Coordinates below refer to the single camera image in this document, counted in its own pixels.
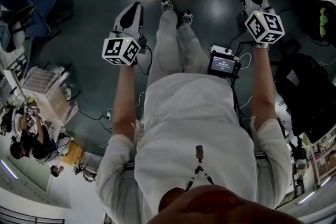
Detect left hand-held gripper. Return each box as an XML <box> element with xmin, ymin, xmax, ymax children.
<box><xmin>101</xmin><ymin>2</ymin><xmax>146</xmax><ymax>67</ymax></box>

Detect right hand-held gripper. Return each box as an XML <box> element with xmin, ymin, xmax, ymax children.
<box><xmin>239</xmin><ymin>0</ymin><xmax>286</xmax><ymax>44</ymax></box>

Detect person's right forearm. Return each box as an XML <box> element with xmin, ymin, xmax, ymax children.
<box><xmin>250</xmin><ymin>47</ymin><xmax>279</xmax><ymax>124</ymax></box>

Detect person's left forearm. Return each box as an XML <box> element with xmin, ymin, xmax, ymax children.
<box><xmin>111</xmin><ymin>62</ymin><xmax>138</xmax><ymax>137</ymax></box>

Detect person's light grey trousers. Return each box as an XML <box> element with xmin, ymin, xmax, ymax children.
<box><xmin>146</xmin><ymin>10</ymin><xmax>211</xmax><ymax>88</ymax></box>

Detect white power bank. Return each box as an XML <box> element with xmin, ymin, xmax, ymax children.
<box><xmin>210</xmin><ymin>44</ymin><xmax>234</xmax><ymax>56</ymax></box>

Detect small black monitor screen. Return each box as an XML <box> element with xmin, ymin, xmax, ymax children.
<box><xmin>207</xmin><ymin>50</ymin><xmax>242</xmax><ymax>80</ymax></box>

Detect neon green object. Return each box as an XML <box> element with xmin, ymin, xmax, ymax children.
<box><xmin>318</xmin><ymin>7</ymin><xmax>329</xmax><ymax>38</ymax></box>

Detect black bag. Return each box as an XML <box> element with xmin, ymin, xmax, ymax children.
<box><xmin>309</xmin><ymin>0</ymin><xmax>336</xmax><ymax>47</ymax></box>

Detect person's left shoe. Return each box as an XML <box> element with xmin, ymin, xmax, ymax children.
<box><xmin>160</xmin><ymin>0</ymin><xmax>175</xmax><ymax>13</ymax></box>

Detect person's shoe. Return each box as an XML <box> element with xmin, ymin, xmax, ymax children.
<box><xmin>160</xmin><ymin>0</ymin><xmax>175</xmax><ymax>13</ymax></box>
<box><xmin>181</xmin><ymin>9</ymin><xmax>194</xmax><ymax>26</ymax></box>

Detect person's right shoe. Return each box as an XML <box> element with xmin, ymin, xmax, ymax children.
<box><xmin>181</xmin><ymin>9</ymin><xmax>194</xmax><ymax>26</ymax></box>

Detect black office chair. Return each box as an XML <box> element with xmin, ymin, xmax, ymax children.
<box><xmin>272</xmin><ymin>51</ymin><xmax>336</xmax><ymax>144</ymax></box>

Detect pale patterned cardboard box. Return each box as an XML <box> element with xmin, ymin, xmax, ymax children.
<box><xmin>22</xmin><ymin>66</ymin><xmax>80</xmax><ymax>126</ymax></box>

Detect person's white shirt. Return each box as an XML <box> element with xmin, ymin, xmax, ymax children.
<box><xmin>95</xmin><ymin>71</ymin><xmax>292</xmax><ymax>224</ymax></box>

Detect white metal rack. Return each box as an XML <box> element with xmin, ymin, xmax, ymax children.
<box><xmin>3</xmin><ymin>51</ymin><xmax>29</xmax><ymax>93</ymax></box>

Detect wooden crate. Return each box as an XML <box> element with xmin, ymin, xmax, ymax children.
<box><xmin>61</xmin><ymin>141</ymin><xmax>85</xmax><ymax>168</ymax></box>

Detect grey clip-on microphone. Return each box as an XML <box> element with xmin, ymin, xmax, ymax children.
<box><xmin>195</xmin><ymin>144</ymin><xmax>205</xmax><ymax>160</ymax></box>

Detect person's face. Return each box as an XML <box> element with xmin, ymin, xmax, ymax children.
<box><xmin>157</xmin><ymin>184</ymin><xmax>305</xmax><ymax>224</ymax></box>

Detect black and white lanyard cord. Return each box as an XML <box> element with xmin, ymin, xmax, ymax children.
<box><xmin>184</xmin><ymin>164</ymin><xmax>215</xmax><ymax>191</ymax></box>

